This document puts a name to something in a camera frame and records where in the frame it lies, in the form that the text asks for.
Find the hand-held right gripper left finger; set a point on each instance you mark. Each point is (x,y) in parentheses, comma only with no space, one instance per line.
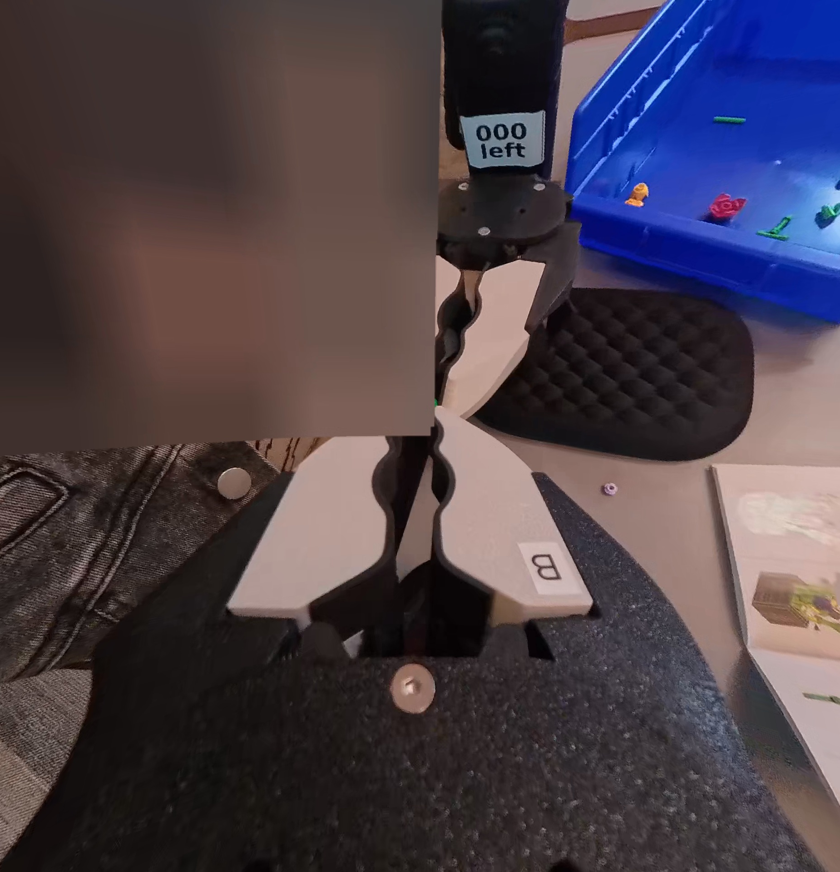
(311,538)

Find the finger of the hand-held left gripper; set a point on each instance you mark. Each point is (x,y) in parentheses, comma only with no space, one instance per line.
(451,320)
(502,320)

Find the red brick piece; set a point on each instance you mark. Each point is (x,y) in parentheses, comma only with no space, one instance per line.
(725,206)

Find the grey desk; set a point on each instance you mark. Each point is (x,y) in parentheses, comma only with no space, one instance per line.
(651,518)

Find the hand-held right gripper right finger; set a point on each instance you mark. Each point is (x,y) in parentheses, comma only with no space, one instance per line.
(491,524)

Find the green T-shaped brick piece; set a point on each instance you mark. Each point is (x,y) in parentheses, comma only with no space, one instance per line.
(775,228)

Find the black quilted pad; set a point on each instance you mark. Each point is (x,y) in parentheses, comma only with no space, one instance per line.
(631,375)

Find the grey denim jacket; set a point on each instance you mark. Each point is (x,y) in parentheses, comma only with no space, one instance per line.
(86,545)

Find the blue plastic bin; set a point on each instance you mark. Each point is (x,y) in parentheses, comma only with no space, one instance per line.
(733,68)

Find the instruction booklet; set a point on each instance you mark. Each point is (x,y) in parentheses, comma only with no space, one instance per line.
(788,545)

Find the orange brick piece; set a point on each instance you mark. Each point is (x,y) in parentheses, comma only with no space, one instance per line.
(636,196)

